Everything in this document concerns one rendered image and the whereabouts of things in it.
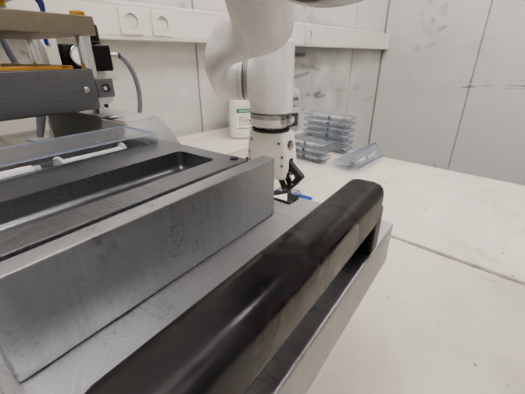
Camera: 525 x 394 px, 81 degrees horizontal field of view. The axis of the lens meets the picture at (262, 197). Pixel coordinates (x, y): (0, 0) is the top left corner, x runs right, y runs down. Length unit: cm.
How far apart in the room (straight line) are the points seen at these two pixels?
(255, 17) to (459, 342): 46
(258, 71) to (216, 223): 45
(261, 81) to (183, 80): 67
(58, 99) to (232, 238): 29
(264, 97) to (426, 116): 200
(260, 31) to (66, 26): 22
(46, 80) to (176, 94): 83
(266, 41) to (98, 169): 30
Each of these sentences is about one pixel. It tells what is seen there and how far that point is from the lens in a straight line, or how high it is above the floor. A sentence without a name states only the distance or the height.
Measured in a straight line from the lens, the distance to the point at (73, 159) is 27.
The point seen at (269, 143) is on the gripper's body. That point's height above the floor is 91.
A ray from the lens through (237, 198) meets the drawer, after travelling 17.
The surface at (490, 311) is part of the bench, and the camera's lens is 55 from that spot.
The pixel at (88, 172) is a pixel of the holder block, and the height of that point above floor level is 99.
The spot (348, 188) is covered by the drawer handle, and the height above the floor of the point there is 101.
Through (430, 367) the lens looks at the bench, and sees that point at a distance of 44.
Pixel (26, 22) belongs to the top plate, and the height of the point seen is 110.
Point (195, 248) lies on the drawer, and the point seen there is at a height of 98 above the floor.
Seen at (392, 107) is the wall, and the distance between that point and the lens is 257.
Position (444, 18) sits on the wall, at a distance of 249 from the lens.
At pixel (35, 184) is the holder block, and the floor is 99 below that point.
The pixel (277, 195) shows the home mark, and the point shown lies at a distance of 24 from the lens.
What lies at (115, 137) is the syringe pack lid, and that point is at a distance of 30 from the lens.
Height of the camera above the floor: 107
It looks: 25 degrees down
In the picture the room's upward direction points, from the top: straight up
